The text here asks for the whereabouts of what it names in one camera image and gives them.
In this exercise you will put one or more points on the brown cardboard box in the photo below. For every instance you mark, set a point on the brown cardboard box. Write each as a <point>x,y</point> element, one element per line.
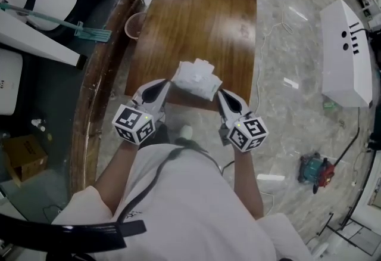
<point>25,154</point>

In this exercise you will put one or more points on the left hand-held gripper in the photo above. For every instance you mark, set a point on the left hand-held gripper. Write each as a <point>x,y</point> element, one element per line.
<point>134,124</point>

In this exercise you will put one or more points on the green plastic packet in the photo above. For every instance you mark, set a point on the green plastic packet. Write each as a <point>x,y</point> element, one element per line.
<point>330,105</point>

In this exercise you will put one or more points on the white slanted panel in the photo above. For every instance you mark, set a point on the white slanted panel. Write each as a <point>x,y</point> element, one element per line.
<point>38,45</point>

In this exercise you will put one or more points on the brown wooden curved ledge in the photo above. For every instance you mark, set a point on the brown wooden curved ledge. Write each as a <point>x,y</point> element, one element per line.
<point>86,105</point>

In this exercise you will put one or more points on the person's right forearm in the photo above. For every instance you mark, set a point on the person's right forearm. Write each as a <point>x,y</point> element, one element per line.
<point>247,182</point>

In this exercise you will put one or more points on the person's white shoe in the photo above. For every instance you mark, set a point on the person's white shoe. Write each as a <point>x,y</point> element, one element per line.
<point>186,131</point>

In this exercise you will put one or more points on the white plastic packet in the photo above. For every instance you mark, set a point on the white plastic packet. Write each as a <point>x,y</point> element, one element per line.
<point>196,84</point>

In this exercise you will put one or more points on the person's left forearm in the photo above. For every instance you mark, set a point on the person's left forearm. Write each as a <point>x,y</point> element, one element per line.
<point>116,173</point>

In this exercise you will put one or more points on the small white bottle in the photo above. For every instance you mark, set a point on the small white bottle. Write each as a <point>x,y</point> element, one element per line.
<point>38,125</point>

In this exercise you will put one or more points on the white rounded appliance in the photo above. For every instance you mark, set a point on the white rounded appliance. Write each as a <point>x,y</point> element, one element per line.
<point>10,81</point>

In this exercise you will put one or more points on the person's black trousers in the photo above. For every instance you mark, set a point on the person's black trousers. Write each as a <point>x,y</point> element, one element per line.
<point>162,134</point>

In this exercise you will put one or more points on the white sink cabinet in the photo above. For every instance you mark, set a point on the white sink cabinet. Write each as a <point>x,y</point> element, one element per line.
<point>342,69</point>

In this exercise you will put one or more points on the pink plastic wastebasket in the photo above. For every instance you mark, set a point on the pink plastic wastebasket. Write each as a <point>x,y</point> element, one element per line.
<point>132,26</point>

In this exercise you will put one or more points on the green and red floor machine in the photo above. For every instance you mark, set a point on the green and red floor machine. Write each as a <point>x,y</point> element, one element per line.
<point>311,169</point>

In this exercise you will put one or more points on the teal flat mop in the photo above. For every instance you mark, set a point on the teal flat mop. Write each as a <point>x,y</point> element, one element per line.
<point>95,34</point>

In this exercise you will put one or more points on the black metal rack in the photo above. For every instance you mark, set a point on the black metal rack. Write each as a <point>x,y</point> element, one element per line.
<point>354,236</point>

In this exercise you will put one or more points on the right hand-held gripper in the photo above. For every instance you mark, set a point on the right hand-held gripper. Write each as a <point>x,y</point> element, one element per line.
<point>247,134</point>

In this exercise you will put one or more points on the black head camera mount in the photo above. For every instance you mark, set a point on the black head camera mount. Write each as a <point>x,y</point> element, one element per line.
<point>74,233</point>

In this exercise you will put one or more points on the person's white shirt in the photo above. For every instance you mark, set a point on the person's white shirt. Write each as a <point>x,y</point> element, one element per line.
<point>190,209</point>

